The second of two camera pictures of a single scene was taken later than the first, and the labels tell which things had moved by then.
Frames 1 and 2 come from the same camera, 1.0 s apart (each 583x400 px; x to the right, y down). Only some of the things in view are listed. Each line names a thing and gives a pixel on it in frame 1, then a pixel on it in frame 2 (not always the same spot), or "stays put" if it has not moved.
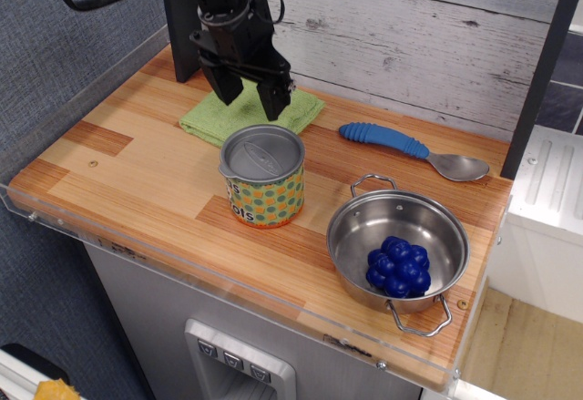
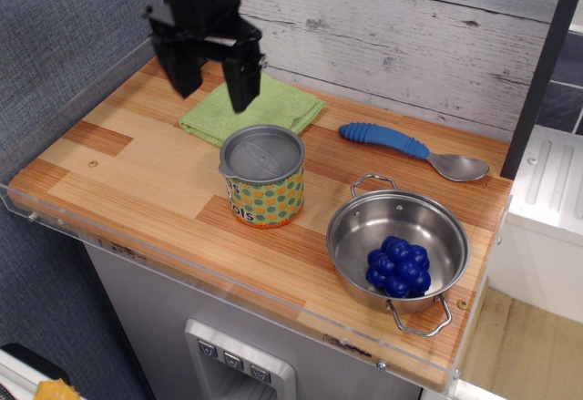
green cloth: [210, 119] stays put
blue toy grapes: [399, 269] stays put
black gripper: [237, 38] → [199, 4]
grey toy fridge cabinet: [191, 345] stays put
